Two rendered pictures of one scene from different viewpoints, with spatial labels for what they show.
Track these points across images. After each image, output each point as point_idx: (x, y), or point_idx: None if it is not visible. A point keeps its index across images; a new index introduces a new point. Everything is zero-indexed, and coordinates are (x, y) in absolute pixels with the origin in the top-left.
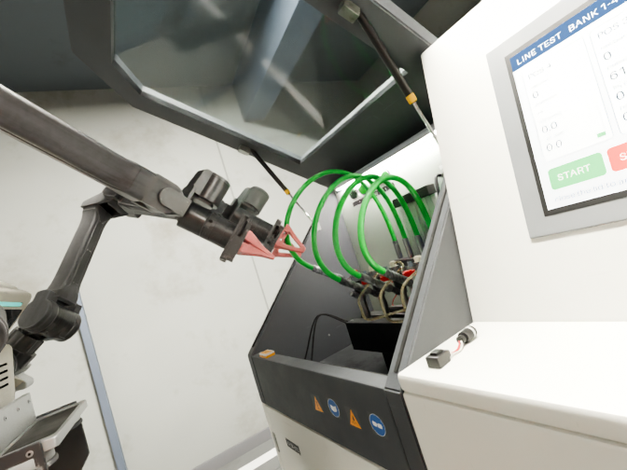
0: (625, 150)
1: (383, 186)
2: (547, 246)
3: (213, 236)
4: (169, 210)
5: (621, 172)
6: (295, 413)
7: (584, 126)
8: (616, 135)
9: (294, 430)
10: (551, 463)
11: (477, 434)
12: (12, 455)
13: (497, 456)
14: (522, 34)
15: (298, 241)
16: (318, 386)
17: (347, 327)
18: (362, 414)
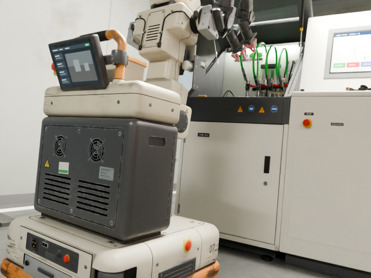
0: (350, 64)
1: (256, 58)
2: (327, 80)
3: (248, 33)
4: (248, 17)
5: (348, 68)
6: (217, 117)
7: (344, 56)
8: (349, 60)
9: (210, 126)
10: (327, 103)
11: (312, 101)
12: (202, 59)
13: (315, 105)
14: (339, 29)
15: (245, 54)
16: (245, 102)
17: None
18: (268, 107)
